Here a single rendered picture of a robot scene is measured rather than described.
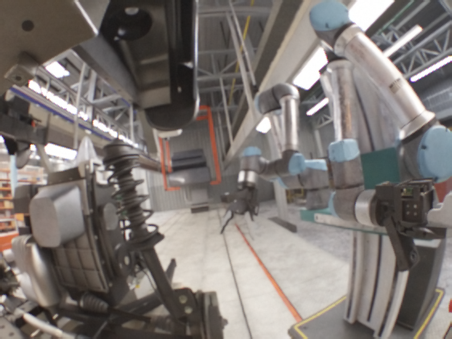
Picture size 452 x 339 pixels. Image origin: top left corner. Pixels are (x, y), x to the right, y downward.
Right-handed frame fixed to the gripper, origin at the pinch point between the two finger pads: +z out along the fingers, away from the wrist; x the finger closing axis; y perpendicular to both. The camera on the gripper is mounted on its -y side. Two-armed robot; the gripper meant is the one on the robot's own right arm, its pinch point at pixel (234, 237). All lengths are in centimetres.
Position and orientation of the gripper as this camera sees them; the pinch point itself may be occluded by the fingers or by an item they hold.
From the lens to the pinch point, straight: 68.7
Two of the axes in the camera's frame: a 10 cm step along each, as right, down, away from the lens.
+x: -7.0, 1.1, 7.0
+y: 6.9, 3.6, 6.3
